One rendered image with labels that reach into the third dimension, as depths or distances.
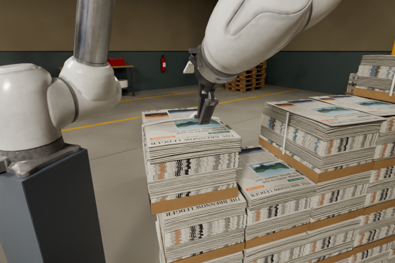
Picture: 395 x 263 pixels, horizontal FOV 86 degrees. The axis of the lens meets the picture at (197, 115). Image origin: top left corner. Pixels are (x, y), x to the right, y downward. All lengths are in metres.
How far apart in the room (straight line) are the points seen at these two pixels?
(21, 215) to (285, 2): 0.77
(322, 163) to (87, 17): 0.91
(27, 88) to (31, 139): 0.13
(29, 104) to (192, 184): 0.49
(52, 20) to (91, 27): 6.34
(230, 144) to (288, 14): 0.47
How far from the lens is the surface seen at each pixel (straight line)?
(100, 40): 0.75
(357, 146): 1.03
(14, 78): 0.71
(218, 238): 0.85
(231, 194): 0.76
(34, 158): 0.74
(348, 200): 1.15
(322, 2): 0.38
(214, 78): 0.39
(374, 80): 1.48
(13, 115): 0.71
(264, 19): 0.25
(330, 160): 0.94
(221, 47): 0.30
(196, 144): 0.62
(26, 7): 7.10
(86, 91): 0.77
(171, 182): 0.67
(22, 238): 0.86
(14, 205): 0.79
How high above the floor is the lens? 1.31
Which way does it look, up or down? 17 degrees down
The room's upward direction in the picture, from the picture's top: straight up
